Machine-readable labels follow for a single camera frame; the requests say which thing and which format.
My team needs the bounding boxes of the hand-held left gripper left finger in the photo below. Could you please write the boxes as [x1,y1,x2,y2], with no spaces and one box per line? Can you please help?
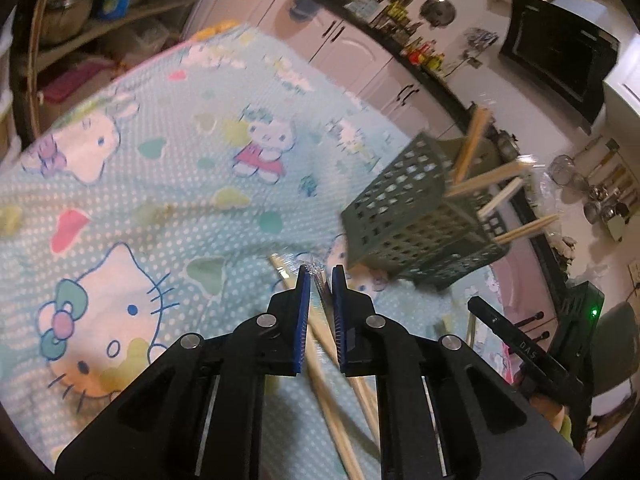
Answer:
[54,265,313,480]

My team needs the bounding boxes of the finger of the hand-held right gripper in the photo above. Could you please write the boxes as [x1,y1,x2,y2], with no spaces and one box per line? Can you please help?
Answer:
[467,296,583,401]

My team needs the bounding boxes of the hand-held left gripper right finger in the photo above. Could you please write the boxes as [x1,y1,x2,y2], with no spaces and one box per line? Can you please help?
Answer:
[331,264,587,480]

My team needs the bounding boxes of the grey-green perforated chopstick holder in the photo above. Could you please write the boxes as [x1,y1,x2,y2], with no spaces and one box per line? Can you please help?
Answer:
[340,132,508,291]

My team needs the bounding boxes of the pile of wooden chopsticks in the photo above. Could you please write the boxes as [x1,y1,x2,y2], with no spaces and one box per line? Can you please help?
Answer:
[269,105,562,480]

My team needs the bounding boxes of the row of hanging kitchen utensils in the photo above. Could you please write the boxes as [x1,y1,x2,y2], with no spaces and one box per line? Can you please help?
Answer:
[549,137,638,243]

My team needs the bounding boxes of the steel trays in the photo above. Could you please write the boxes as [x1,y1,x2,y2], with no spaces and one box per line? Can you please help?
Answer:
[492,127,523,161]

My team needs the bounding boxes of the cat print blue blanket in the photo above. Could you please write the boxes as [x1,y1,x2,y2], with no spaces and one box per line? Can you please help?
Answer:
[0,22,521,480]

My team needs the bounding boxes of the white base cabinets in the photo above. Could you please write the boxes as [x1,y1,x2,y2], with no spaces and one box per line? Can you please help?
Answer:
[180,0,571,331]

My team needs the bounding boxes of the black range hood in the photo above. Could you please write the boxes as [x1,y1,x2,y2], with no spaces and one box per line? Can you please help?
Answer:
[500,0,621,133]

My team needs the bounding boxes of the row of condiment bottles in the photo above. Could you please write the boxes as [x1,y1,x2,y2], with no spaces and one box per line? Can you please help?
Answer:
[370,0,446,71]

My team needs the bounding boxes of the small hanging metal tools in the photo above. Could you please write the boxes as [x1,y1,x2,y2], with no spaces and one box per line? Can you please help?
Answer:
[462,27,501,53]

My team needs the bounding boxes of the light blue knife holder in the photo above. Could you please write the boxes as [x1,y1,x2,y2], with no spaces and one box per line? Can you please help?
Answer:
[345,0,383,23]

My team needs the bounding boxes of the hanging steel pot lid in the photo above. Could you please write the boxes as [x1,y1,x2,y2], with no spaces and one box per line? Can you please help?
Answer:
[420,0,457,27]

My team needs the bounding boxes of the pink plastic box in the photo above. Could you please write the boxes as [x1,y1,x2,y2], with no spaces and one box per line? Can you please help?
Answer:
[40,62,111,106]

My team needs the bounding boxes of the wooden storage shelf with pots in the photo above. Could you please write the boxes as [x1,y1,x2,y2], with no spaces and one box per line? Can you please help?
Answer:
[20,0,201,111]

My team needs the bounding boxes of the white wall cabinets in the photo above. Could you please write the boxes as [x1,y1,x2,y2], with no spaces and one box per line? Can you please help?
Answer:
[602,35,640,126]

